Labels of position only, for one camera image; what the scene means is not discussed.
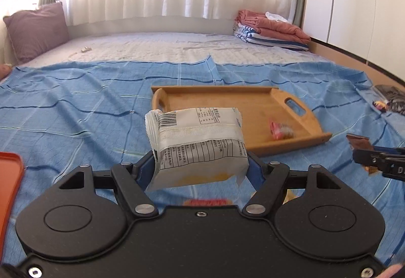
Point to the white crumpled cloth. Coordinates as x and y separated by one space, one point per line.
275 16

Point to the black plastic bag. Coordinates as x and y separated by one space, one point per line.
392 96

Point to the blue checked blanket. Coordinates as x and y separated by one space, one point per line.
79 107

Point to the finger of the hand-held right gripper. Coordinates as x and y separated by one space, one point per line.
368 159
392 151

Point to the wooden bed frame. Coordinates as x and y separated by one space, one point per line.
348 59

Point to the grey quilted bed sheet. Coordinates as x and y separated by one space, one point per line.
158 47

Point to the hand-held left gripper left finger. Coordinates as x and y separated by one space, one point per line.
147 168

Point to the orange plastic tray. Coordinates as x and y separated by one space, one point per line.
9 183

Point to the folded blue striped blanket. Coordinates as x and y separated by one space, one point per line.
253 36

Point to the white printed snack packet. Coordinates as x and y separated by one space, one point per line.
196 145

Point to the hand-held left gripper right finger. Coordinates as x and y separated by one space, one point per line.
253 172

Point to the purple pillow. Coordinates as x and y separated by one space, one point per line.
36 31

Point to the folded blankets stack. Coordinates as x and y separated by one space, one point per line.
278 29

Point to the pink candy packet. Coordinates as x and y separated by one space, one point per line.
280 130

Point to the red flat snack packet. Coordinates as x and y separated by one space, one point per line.
205 202

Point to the brown snack bar packet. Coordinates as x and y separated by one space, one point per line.
359 141

